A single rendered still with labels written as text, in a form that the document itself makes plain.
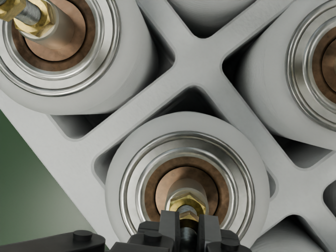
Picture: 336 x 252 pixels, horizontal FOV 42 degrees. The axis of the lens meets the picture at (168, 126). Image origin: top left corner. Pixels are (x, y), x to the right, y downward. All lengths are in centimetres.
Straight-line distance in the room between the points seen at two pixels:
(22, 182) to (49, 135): 21
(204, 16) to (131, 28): 10
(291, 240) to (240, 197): 10
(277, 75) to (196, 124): 5
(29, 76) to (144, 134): 7
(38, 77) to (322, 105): 16
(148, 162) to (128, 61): 6
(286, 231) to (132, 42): 19
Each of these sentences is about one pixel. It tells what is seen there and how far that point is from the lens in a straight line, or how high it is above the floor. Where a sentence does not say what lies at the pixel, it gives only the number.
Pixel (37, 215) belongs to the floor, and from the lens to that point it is 54.
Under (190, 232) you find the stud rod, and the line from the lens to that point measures 17.
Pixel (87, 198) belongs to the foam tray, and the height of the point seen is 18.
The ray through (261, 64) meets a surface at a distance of 26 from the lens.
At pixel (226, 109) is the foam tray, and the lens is 32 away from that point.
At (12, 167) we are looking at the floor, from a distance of 54.
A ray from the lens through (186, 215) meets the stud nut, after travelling 17.
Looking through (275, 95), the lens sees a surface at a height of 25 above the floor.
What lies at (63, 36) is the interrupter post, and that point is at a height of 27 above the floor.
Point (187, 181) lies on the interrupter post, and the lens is 24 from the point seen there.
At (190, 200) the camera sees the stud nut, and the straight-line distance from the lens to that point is 21.
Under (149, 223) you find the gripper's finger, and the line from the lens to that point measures 16.
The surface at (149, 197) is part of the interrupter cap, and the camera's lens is 25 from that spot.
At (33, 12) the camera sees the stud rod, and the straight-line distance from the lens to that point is 21.
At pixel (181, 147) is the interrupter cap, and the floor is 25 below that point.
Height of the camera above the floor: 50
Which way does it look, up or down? 87 degrees down
